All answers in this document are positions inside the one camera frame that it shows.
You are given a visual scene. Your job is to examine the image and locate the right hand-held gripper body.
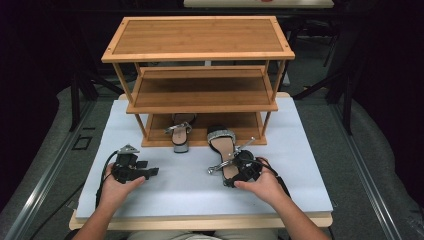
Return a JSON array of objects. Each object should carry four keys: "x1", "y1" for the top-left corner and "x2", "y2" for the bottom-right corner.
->
[{"x1": 232, "y1": 149, "x2": 264, "y2": 183}]

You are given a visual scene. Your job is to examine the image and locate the metal floor rail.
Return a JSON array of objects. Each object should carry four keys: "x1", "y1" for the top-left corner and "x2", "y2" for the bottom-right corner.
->
[
  {"x1": 331, "y1": 103, "x2": 403, "y2": 240},
  {"x1": 2, "y1": 99, "x2": 98, "y2": 240}
]

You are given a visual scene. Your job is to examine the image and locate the black metal stand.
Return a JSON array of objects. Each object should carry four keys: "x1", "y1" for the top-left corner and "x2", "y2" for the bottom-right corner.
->
[
  {"x1": 68, "y1": 64, "x2": 125, "y2": 133},
  {"x1": 292, "y1": 33, "x2": 356, "y2": 136}
]

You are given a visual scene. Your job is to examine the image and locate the black sandal with silver strap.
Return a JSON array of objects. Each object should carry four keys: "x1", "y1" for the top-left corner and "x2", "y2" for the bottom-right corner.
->
[
  {"x1": 164, "y1": 113, "x2": 198, "y2": 154},
  {"x1": 206, "y1": 124, "x2": 258, "y2": 188}
]

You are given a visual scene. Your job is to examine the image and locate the person's right hand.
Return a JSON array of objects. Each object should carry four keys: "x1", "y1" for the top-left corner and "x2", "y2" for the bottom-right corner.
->
[{"x1": 234, "y1": 157, "x2": 288, "y2": 205}]

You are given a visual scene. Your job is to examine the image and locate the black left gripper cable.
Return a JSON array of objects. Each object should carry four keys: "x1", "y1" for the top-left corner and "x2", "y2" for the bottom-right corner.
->
[{"x1": 95, "y1": 150, "x2": 120, "y2": 209}]

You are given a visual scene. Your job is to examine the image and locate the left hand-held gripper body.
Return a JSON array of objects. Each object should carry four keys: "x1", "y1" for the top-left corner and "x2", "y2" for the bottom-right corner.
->
[{"x1": 110, "y1": 143, "x2": 150, "y2": 185}]

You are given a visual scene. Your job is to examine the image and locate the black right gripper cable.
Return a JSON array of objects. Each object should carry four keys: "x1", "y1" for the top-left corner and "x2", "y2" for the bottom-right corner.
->
[{"x1": 254, "y1": 159, "x2": 292, "y2": 198}]

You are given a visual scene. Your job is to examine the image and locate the wooden shoe rack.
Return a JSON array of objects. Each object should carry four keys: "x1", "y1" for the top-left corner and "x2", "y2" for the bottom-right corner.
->
[{"x1": 101, "y1": 15, "x2": 296, "y2": 148}]

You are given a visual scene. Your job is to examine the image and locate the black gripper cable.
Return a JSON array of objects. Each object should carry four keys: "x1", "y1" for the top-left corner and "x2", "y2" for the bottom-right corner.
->
[
  {"x1": 95, "y1": 150, "x2": 120, "y2": 209},
  {"x1": 254, "y1": 159, "x2": 292, "y2": 198}
]

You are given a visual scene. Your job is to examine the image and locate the person's left hand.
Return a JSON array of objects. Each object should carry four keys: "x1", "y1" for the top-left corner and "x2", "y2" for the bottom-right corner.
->
[{"x1": 99, "y1": 163, "x2": 147, "y2": 210}]

